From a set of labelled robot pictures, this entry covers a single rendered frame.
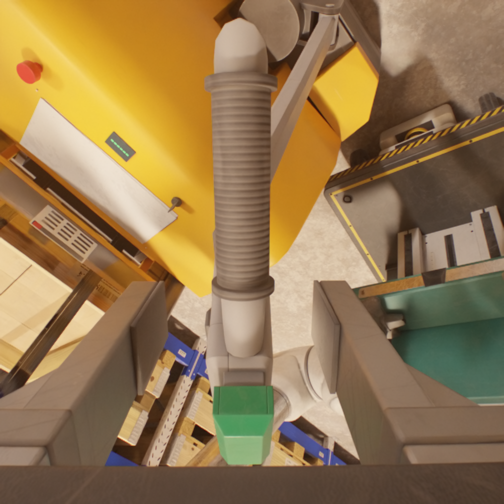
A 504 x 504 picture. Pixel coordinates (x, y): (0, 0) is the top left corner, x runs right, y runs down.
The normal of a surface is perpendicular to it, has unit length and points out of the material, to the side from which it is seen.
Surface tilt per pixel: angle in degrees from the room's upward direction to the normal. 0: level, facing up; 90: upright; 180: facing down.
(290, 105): 91
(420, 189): 0
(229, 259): 29
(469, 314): 0
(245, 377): 90
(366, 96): 22
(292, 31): 0
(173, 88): 74
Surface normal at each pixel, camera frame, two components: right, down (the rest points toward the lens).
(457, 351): -0.56, -0.68
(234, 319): -0.26, 0.29
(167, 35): 0.60, -0.13
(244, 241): 0.07, 0.28
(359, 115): 0.01, 0.51
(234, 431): 0.00, 0.00
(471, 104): -0.27, 0.68
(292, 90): 0.00, -0.71
